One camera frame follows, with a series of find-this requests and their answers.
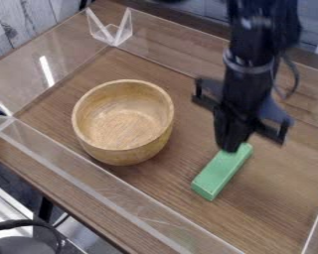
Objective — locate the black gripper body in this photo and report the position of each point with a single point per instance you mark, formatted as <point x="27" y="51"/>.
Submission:
<point x="244" y="94"/>

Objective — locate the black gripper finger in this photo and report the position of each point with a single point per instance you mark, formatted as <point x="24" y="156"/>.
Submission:
<point x="232" y="130"/>

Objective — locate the green rectangular block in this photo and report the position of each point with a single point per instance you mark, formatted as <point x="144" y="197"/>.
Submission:
<point x="219" y="172"/>

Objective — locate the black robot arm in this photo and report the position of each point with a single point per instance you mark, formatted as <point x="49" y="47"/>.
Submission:
<point x="265" y="30"/>

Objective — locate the brown wooden bowl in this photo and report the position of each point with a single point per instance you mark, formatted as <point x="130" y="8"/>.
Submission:
<point x="123" y="121"/>

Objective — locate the black table leg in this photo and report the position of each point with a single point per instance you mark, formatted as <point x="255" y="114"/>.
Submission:
<point x="46" y="209"/>

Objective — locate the clear acrylic enclosure wall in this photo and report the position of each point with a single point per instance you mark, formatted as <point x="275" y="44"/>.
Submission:
<point x="142" y="206"/>

